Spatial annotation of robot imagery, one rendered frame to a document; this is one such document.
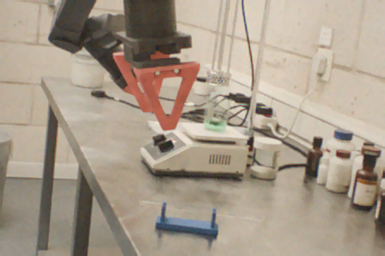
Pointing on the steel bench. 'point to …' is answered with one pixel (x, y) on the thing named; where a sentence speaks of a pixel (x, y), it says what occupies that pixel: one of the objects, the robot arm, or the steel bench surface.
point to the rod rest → (186, 224)
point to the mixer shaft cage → (223, 49)
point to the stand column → (258, 69)
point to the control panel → (167, 151)
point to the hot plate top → (211, 133)
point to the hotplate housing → (201, 158)
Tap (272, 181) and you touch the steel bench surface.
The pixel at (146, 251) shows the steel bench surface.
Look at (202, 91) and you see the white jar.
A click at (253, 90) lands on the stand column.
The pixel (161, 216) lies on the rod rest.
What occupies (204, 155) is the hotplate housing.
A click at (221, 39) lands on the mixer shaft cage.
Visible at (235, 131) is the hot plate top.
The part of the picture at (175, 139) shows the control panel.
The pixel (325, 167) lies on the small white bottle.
